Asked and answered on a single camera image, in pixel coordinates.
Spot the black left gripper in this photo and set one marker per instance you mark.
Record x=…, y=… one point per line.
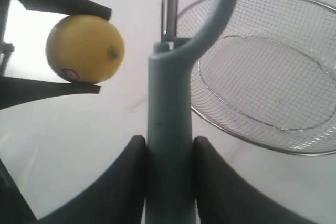
x=16, y=91

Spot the teal handled vegetable peeler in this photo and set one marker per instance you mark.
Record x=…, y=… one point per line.
x=170, y=197

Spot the oval wire mesh basket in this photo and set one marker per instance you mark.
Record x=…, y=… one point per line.
x=269, y=79

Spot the yellow lemon with sticker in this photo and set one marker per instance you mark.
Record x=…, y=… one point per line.
x=84, y=48

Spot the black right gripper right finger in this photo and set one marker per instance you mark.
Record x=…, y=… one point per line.
x=225, y=197

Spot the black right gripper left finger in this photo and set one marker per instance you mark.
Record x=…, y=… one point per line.
x=117, y=196

